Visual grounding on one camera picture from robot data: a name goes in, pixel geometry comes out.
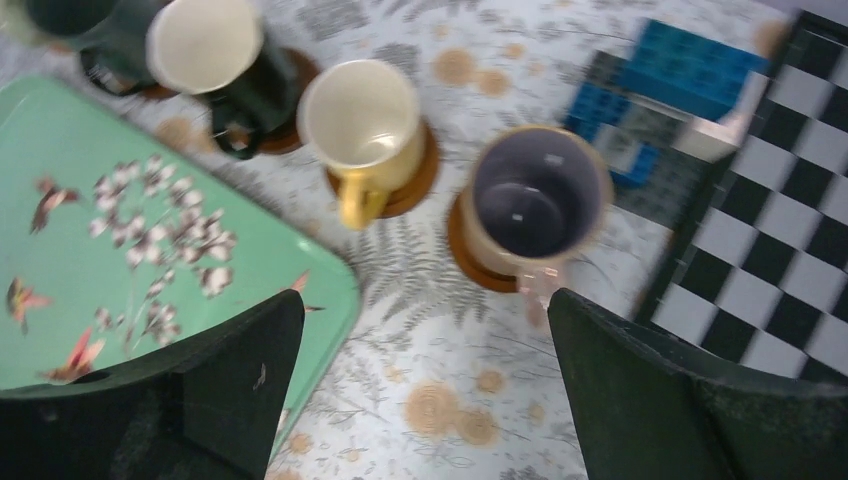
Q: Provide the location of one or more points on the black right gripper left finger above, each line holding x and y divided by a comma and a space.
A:
205, 407

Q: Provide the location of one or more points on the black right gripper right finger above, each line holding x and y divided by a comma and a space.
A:
647, 406

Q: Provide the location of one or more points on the brown wooden coaster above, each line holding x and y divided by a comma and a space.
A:
414, 185
465, 261
157, 93
285, 138

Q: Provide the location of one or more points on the pink iridescent mug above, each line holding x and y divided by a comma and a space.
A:
536, 196

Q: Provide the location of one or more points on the yellow mug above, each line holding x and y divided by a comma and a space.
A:
362, 119

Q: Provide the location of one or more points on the cream black mug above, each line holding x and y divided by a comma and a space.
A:
222, 53

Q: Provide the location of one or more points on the dark green mug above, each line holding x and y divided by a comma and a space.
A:
108, 35

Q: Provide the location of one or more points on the black white chessboard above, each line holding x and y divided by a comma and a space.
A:
758, 276

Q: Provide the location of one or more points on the green floral tray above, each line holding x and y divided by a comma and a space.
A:
113, 246

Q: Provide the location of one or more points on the floral tablecloth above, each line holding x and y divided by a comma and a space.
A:
439, 379

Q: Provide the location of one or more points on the grey toy brick baseplate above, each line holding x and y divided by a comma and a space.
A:
654, 181

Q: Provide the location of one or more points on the grey toy brick piece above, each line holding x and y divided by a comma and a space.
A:
620, 145

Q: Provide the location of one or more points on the white toy brick block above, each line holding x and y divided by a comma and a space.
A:
709, 141

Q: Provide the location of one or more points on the blue toy brick block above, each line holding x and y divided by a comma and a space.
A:
686, 71

